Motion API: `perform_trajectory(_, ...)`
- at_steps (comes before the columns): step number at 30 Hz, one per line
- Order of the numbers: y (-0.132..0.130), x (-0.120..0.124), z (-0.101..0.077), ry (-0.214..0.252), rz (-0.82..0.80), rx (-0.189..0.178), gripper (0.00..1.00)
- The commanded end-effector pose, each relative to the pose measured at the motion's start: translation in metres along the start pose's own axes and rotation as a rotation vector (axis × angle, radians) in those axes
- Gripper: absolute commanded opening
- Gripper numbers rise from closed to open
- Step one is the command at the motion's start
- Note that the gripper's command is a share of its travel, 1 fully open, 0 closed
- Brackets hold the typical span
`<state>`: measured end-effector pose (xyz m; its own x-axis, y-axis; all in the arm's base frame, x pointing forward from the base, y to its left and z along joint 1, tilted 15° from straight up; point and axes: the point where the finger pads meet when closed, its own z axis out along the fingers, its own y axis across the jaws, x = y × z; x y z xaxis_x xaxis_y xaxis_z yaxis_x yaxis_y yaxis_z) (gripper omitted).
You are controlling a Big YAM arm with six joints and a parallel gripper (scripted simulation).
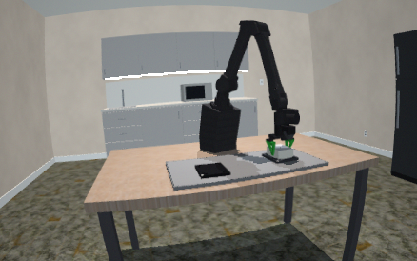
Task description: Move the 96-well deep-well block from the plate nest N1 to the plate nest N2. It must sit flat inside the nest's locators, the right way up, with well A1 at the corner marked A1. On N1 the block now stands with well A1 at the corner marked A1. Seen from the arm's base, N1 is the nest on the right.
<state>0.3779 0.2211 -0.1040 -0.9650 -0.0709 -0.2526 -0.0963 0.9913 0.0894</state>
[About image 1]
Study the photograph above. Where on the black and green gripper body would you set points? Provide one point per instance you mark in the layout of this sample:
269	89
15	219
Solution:
273	137

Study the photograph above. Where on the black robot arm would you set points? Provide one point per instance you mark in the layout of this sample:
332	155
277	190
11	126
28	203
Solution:
228	81

